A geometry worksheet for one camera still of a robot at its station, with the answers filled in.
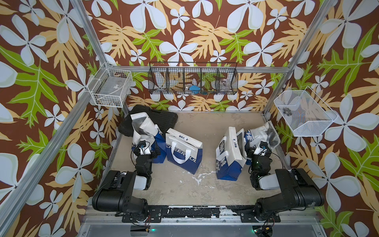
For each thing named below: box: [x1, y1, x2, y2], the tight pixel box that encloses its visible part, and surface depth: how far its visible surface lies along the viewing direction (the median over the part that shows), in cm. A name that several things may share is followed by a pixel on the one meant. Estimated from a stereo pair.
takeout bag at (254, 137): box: [244, 120, 281, 165], surface depth 86 cm
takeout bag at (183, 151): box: [165, 127, 203, 175], surface depth 75 cm
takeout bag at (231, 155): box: [215, 126, 247, 181], surface depth 75 cm
